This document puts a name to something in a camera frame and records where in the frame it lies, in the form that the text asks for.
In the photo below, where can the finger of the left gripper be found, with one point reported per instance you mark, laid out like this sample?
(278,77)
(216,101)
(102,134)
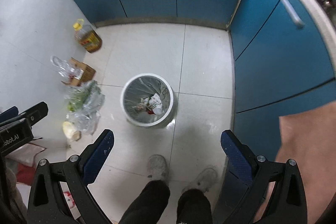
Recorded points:
(34,114)
(9,114)

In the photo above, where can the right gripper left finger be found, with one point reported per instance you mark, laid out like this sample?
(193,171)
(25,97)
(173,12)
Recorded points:
(47,203)

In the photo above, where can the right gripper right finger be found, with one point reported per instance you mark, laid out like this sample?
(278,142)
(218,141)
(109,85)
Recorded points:
(287,202)

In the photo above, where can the white round trash bin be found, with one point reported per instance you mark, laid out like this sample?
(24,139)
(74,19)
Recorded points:
(148,101)

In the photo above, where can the blue kitchen cabinets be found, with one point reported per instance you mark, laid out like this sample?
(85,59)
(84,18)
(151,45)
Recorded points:
(284,53)

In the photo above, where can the white cabbage piece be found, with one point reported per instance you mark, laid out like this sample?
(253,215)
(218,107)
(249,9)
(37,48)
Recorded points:
(70,131)

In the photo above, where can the red plastic bag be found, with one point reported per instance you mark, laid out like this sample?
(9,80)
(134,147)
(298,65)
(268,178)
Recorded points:
(25,174)

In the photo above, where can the right grey slipper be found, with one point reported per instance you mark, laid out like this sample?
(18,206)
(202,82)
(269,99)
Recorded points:
(204,181)

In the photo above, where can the grey slipper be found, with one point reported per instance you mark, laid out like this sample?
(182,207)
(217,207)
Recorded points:
(157,168)
(204,181)

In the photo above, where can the clear plastic bag vegetables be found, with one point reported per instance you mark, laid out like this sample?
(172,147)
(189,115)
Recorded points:
(83,102)

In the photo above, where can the brown cardboard box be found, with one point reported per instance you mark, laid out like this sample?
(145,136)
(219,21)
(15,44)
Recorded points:
(83,73)

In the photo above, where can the person's right leg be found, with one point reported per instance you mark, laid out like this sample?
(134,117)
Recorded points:
(194,207)

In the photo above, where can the person's leg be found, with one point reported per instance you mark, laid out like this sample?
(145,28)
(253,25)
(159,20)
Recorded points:
(149,205)
(194,207)

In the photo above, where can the pink striped counter cloth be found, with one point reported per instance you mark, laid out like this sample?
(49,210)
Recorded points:
(309,139)

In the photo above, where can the yellow cooking oil bottle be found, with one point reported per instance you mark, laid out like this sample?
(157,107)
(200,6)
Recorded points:
(86,36)

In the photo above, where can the left grey slipper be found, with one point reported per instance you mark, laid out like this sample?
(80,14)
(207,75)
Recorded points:
(157,168)

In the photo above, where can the person's left leg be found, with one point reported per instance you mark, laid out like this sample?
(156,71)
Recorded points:
(149,205)

